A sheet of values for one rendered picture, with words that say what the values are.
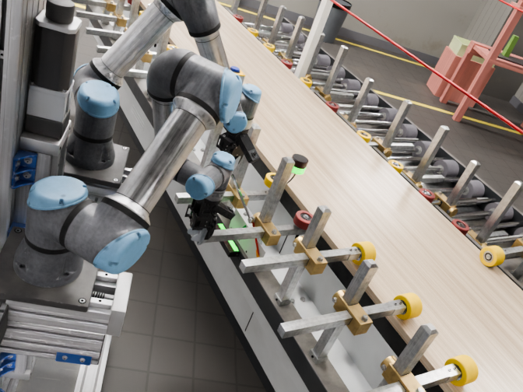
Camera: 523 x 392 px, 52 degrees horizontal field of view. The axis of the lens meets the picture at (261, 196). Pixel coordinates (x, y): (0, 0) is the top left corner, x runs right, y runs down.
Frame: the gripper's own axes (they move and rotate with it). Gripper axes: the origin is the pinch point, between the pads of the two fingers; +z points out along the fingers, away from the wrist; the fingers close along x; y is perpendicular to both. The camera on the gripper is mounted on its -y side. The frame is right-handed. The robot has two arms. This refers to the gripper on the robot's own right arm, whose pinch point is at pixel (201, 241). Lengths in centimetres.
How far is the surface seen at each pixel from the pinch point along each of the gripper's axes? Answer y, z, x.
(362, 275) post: -24, -26, 47
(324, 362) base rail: -28, 12, 48
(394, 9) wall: -529, 14, -486
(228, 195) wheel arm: -21.5, -1.2, -23.7
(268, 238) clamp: -24.0, -3.5, 4.6
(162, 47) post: -26, -17, -127
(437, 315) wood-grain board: -63, -9, 53
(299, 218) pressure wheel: -37.8, -8.9, 1.0
